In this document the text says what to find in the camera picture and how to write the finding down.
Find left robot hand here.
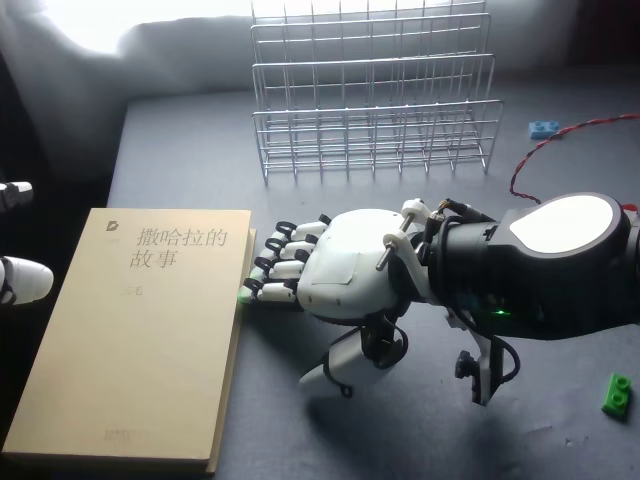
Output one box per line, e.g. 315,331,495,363
0,180,55,306

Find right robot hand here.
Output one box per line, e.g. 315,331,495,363
238,208,420,400

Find beige hardcover book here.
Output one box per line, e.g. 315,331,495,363
0,207,257,475

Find grey table cloth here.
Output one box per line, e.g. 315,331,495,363
47,92,640,480

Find blue toy brick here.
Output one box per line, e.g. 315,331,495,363
528,119,562,142

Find white backdrop sheet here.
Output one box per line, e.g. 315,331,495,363
0,0,640,109

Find green toy brick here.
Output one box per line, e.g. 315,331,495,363
601,373,633,417

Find wire dish rack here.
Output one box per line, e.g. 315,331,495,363
249,0,504,187

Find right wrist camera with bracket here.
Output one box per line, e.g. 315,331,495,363
447,309,521,407

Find red black twisted cable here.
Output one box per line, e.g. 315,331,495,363
508,113,640,204

